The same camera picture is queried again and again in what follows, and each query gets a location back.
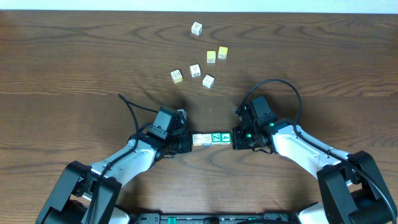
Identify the yellow sided wooden block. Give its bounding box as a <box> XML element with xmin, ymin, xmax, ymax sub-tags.
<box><xmin>192</xmin><ymin>134</ymin><xmax>203</xmax><ymax>146</ymax></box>

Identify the green number 4 block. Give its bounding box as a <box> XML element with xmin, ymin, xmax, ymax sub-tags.
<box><xmin>221</xmin><ymin>133</ymin><xmax>231</xmax><ymax>144</ymax></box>

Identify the green letter N block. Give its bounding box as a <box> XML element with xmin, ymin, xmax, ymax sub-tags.
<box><xmin>211</xmin><ymin>133</ymin><xmax>222</xmax><ymax>145</ymax></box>

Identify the blue sided wooden block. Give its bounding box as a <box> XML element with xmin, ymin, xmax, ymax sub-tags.
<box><xmin>201</xmin><ymin>134</ymin><xmax>212</xmax><ymax>146</ymax></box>

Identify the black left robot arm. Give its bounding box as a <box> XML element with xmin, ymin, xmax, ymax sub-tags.
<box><xmin>36</xmin><ymin>106</ymin><xmax>192</xmax><ymax>223</ymax></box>

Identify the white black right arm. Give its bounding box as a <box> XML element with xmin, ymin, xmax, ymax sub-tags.
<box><xmin>232</xmin><ymin>119</ymin><xmax>397</xmax><ymax>223</ymax></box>

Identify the wooden block letter B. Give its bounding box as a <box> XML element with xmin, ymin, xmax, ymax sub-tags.
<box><xmin>170</xmin><ymin>69</ymin><xmax>183</xmax><ymax>83</ymax></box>

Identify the white wooden block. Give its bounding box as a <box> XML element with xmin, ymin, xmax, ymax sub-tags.
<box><xmin>202</xmin><ymin>74</ymin><xmax>215</xmax><ymax>88</ymax></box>

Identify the wooden block letter W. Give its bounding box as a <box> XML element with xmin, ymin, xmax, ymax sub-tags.
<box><xmin>190</xmin><ymin>64</ymin><xmax>201</xmax><ymax>77</ymax></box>

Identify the yellow top wooden block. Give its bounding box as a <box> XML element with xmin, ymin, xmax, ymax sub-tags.
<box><xmin>206</xmin><ymin>51</ymin><xmax>216</xmax><ymax>63</ymax></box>

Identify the wooden block number 3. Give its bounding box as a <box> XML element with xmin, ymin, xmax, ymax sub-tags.
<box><xmin>191</xmin><ymin>22</ymin><xmax>203</xmax><ymax>35</ymax></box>

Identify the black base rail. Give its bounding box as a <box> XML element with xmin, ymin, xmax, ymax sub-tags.
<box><xmin>129</xmin><ymin>212</ymin><xmax>300</xmax><ymax>224</ymax></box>

